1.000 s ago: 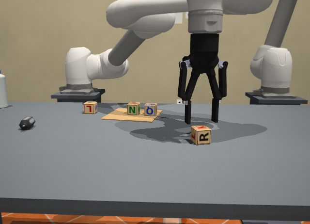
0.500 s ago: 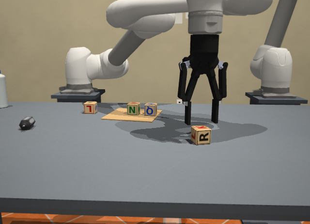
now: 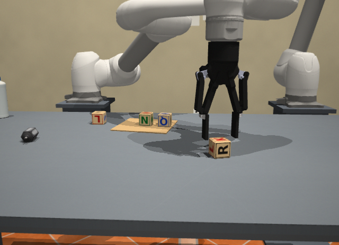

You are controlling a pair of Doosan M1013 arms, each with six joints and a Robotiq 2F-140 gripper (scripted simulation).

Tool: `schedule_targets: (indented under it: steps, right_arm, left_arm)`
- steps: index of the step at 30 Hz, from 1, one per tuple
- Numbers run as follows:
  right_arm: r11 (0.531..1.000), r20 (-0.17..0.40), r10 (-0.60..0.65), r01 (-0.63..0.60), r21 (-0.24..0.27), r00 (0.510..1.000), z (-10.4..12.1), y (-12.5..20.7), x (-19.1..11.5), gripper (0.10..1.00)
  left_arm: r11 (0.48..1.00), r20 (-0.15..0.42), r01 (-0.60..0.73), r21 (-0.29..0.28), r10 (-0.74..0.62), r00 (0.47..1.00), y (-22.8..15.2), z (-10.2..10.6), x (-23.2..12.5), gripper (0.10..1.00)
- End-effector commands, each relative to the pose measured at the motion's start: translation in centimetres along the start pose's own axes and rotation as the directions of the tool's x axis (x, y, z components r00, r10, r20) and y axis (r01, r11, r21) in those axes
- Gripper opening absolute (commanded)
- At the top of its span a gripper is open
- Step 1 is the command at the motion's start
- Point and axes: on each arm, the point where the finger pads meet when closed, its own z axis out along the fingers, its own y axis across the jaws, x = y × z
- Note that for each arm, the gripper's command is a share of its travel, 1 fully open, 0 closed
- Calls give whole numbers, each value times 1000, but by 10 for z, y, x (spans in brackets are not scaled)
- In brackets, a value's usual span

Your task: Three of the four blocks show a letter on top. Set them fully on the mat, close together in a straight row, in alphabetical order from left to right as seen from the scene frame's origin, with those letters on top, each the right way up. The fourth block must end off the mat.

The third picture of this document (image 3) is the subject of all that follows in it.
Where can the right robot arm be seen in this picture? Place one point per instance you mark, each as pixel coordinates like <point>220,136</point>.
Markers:
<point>158,21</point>

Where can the tan flat mat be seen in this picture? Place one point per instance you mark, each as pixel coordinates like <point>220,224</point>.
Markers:
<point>132,125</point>

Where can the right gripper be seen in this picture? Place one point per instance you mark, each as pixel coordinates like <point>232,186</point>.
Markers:
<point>222,69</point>

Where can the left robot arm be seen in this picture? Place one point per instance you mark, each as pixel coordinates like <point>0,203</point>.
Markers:
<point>301,74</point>

